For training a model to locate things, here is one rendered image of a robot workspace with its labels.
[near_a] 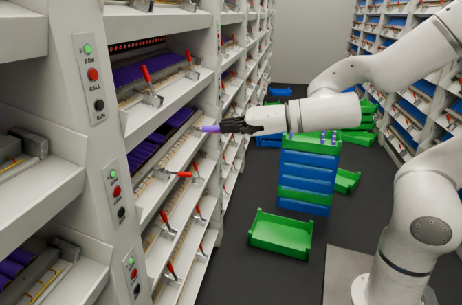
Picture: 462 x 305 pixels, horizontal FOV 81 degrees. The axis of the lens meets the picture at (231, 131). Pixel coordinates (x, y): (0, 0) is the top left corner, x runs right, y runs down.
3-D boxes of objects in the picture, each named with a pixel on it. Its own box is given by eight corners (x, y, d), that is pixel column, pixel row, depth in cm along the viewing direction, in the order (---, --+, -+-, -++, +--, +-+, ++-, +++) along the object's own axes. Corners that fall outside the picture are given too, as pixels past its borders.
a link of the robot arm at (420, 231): (430, 249, 70) (461, 169, 61) (440, 311, 55) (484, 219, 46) (378, 231, 76) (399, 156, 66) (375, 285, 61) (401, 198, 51)
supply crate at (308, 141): (338, 140, 157) (340, 127, 154) (339, 156, 139) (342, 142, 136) (286, 133, 166) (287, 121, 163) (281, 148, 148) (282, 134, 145)
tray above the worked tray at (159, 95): (212, 82, 102) (222, 45, 96) (120, 159, 48) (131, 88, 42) (162, 63, 103) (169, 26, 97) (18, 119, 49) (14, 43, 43)
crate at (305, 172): (334, 164, 163) (336, 152, 160) (335, 182, 146) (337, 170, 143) (284, 156, 172) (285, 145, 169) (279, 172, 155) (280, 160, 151)
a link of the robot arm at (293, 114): (298, 95, 69) (286, 96, 70) (299, 105, 61) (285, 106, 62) (301, 125, 72) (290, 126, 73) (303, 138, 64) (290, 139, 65)
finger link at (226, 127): (244, 118, 69) (218, 121, 71) (242, 123, 66) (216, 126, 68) (246, 130, 70) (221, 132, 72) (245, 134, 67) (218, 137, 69)
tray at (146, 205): (212, 128, 110) (219, 108, 106) (135, 241, 56) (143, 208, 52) (167, 110, 111) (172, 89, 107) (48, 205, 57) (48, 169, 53)
